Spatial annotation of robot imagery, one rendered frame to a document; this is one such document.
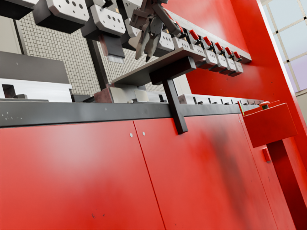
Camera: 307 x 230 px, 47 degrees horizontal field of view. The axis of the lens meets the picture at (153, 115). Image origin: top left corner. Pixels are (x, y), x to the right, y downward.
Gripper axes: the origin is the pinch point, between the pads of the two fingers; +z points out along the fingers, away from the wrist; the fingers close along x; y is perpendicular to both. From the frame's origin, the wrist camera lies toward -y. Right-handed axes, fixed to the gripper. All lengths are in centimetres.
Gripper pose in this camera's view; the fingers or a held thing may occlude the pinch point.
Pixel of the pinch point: (144, 58)
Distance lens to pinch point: 116.4
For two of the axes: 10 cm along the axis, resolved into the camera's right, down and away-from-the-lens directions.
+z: -3.1, 9.3, 1.9
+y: -8.2, -3.6, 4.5
